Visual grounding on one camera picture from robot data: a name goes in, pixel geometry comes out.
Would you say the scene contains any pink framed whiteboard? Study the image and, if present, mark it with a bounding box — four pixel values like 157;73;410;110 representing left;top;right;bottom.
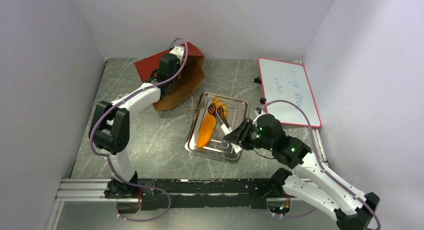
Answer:
258;58;322;128

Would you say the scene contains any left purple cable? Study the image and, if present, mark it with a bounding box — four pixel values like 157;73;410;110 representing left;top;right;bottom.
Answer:
88;37;190;223

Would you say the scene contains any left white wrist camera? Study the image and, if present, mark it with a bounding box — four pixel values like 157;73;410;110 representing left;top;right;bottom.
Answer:
169;45;185;63

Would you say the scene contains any red paper bag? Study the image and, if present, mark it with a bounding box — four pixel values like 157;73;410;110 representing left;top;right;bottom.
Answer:
135;42;206;111

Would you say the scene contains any silver metal tray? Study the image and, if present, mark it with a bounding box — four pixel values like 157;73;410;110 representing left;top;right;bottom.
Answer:
185;92;250;162

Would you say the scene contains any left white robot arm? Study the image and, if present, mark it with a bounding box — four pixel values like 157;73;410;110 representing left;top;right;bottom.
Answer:
88;46;188;198

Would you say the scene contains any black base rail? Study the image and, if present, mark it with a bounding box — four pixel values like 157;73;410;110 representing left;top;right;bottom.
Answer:
104;178;289;214

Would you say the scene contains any long orange fake baguette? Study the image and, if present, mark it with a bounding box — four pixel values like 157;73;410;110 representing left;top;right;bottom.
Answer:
196;114;216;148

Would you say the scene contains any purple cable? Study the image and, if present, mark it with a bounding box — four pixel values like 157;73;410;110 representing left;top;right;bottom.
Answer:
88;37;190;223
259;99;382;230

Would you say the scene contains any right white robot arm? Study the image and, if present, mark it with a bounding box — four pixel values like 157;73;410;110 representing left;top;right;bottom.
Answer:
223;114;380;230

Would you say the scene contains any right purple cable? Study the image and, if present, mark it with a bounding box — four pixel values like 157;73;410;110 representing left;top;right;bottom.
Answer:
259;99;382;230

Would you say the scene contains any orange fake croissant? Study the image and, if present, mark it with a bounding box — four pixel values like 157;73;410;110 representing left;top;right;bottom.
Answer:
212;98;229;119

